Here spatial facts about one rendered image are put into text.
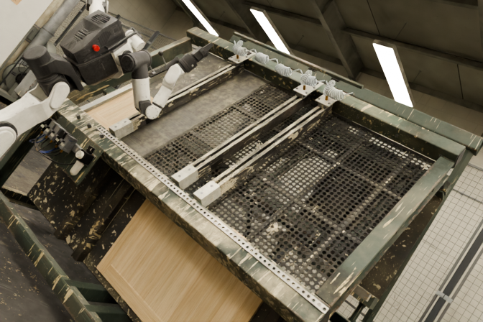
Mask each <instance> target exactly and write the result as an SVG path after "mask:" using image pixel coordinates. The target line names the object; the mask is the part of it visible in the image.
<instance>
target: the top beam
mask: <svg viewBox="0 0 483 322"><path fill-rule="evenodd" d="M186 34H187V36H188V37H190V38H191V39H192V44H193V45H196V46H198V47H199V46H201V47H204V46H206V45H207V44H209V43H210V42H212V44H213V47H212V48H211V49H210V50H209V51H208V52H210V53H212V54H214V55H217V56H219V57H220V58H223V59H225V60H227V61H229V62H231V61H230V60H228V58H230V57H232V56H234V55H235V54H234V51H233V50H232V48H233V46H235V44H233V43H231V42H228V41H226V40H224V39H221V38H220V37H217V36H215V35H213V34H211V33H208V32H206V31H204V30H202V29H199V28H197V27H194V28H192V29H189V30H187V31H186ZM254 57H255V55H254V56H252V57H250V58H248V59H246V60H244V69H245V70H248V71H249V72H252V73H254V74H256V75H258V76H260V77H262V78H264V79H266V80H268V81H271V82H273V83H275V84H277V85H279V86H281V87H283V88H285V89H287V90H289V91H292V92H293V93H296V91H294V90H293V89H295V88H297V87H298V86H300V85H301V80H300V79H301V76H302V74H301V73H298V72H296V71H294V72H292V75H290V76H289V77H285V76H282V75H280V74H278V73H277V72H276V70H275V67H276V65H277V63H276V62H274V61H271V60H269V62H268V64H266V65H265V64H261V63H259V62H257V61H256V60H255V58H254ZM325 87H326V84H323V85H322V86H320V87H319V88H317V89H316V90H314V91H313V92H311V93H310V101H312V102H314V103H316V104H318V102H317V101H315V100H316V99H317V98H318V97H320V96H322V95H323V91H324V88H325ZM332 111H333V112H335V113H337V114H339V115H341V116H343V117H346V118H347V119H350V120H352V121H354V122H356V123H358V124H360V125H362V126H364V127H366V128H368V129H371V130H372V131H374V132H376V133H378V134H381V135H383V136H385V137H387V138H389V139H391V140H393V141H395V142H397V143H399V144H402V145H404V146H406V147H408V148H410V149H412V150H414V151H416V152H418V153H421V154H422V155H425V156H426V157H429V158H431V159H432V160H435V161H436V160H437V159H438V158H439V157H441V156H444V157H446V158H448V159H450V160H453V161H454V163H455V164H454V166H453V167H452V168H451V169H453V168H455V167H456V166H457V165H458V163H459V162H460V161H461V159H462V157H463V155H464V152H465V149H466V147H465V146H464V145H461V144H459V143H457V142H454V141H452V140H450V139H447V138H445V137H442V136H441V135H439V134H436V133H434V132H431V131H429V130H427V129H424V128H423V127H421V126H418V125H416V124H414V123H411V122H409V121H407V120H404V119H402V118H400V117H398V116H396V115H394V114H391V113H389V112H387V111H384V110H382V109H379V108H377V107H376V106H373V105H371V104H369V103H366V102H364V101H361V100H359V99H357V98H354V97H353V96H350V95H345V96H344V99H342V100H341V101H340V100H338V101H336V102H335V103H333V106H332Z"/></svg>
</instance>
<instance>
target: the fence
mask: <svg viewBox="0 0 483 322"><path fill-rule="evenodd" d="M166 73H167V70H166V71H165V72H163V73H161V74H158V75H156V76H154V77H152V78H151V77H149V84H151V83H153V82H155V81H157V80H159V79H161V78H163V77H165V75H166ZM129 91H132V83H130V84H128V85H126V86H124V87H122V88H120V89H118V90H115V91H113V92H111V93H109V94H107V95H105V96H102V97H100V98H98V99H96V100H95V101H92V102H90V103H87V104H86V105H84V106H82V107H80V108H81V109H82V110H83V111H85V112H88V111H90V110H92V109H94V108H96V107H98V106H100V105H102V104H104V103H106V102H109V101H111V100H113V99H115V98H117V97H119V96H121V95H123V94H125V93H127V92H129Z"/></svg>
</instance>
